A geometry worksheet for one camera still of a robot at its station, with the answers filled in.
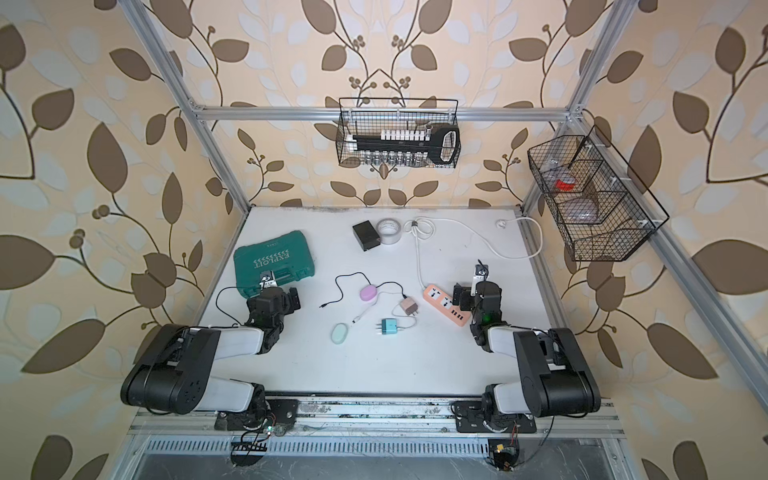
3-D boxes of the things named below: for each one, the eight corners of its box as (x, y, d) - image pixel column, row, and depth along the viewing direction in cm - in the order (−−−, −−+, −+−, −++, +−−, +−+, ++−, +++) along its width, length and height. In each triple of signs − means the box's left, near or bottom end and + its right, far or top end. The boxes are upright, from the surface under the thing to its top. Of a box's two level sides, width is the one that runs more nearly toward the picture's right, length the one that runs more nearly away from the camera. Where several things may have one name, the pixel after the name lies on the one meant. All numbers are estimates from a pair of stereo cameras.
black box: (363, 251, 109) (362, 246, 107) (352, 231, 115) (351, 226, 113) (381, 244, 111) (381, 238, 109) (370, 225, 117) (369, 219, 115)
